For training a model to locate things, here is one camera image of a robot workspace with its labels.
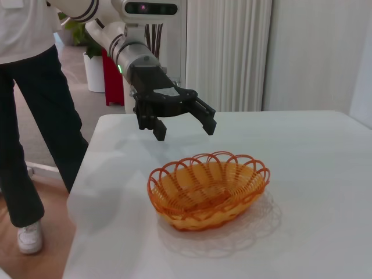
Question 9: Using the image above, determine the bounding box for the grey robot head camera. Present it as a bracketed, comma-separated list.
[124, 0, 178, 17]

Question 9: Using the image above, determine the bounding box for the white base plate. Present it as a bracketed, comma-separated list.
[26, 161, 60, 178]

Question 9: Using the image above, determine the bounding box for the orange woven plastic basket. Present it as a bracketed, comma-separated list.
[147, 150, 271, 233]

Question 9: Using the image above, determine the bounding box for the person in white shirt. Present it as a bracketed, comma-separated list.
[0, 0, 90, 255]

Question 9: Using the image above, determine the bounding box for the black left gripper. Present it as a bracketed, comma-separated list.
[129, 65, 217, 142]

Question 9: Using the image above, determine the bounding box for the green plant in white pot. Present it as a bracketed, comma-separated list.
[72, 22, 106, 93]

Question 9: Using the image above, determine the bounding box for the dark brown cable bundle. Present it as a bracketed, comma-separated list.
[144, 23, 164, 56]

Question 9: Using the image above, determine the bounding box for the white robot torso column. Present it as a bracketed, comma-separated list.
[123, 0, 187, 114]

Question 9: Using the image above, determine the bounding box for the white ribbed curtain panel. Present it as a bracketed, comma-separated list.
[185, 0, 273, 113]

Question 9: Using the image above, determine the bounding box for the small grey plant pot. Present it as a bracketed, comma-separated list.
[58, 11, 77, 47]

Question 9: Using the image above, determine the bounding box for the red box stand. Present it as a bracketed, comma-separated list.
[101, 48, 126, 107]

